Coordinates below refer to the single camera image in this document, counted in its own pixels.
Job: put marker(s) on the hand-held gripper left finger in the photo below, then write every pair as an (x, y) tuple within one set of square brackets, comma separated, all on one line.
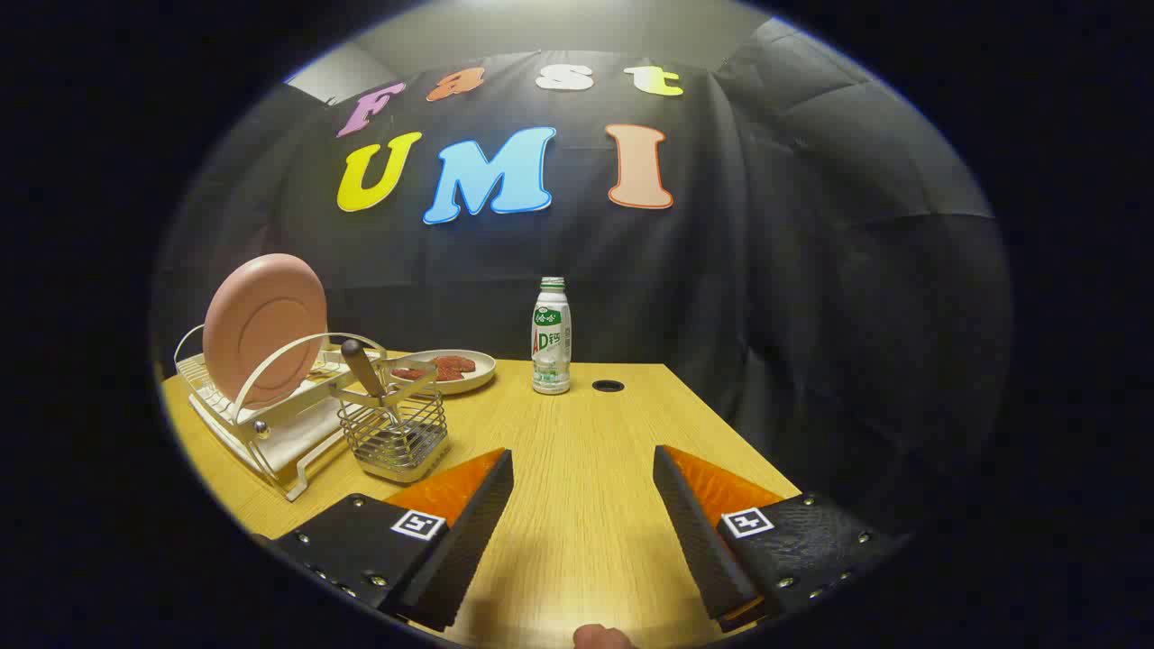
[(469, 532)]

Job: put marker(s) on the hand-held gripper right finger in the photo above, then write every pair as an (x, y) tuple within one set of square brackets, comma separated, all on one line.
[(699, 532)]

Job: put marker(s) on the pink plate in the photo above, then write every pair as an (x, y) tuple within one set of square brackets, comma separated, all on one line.
[(261, 324)]

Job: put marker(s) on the beige plate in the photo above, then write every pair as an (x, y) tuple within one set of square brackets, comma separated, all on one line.
[(475, 378)]

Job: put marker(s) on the red sausage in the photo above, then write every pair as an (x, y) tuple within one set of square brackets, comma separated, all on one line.
[(415, 373), (453, 363)]

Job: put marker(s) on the white drink bottle green label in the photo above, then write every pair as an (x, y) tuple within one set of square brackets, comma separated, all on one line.
[(551, 361)]

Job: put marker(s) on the black backdrop cloth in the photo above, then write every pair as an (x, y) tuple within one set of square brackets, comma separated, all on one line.
[(721, 297)]

